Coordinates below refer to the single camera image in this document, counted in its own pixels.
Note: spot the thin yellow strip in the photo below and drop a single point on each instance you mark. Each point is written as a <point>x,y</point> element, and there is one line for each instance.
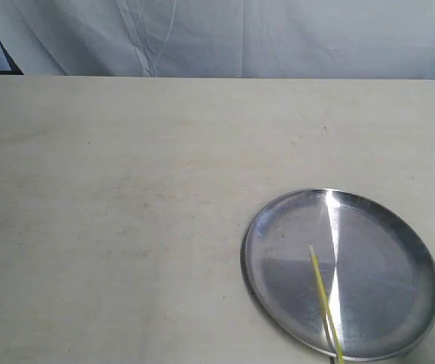
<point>326,314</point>

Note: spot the round silver metal plate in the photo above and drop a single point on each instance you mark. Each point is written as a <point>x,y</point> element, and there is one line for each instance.
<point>378,274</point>

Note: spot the white backdrop cloth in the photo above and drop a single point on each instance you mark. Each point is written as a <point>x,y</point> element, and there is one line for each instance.
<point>258,39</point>

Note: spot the dark frame behind cloth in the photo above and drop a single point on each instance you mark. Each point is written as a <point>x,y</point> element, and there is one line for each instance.
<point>13,69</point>

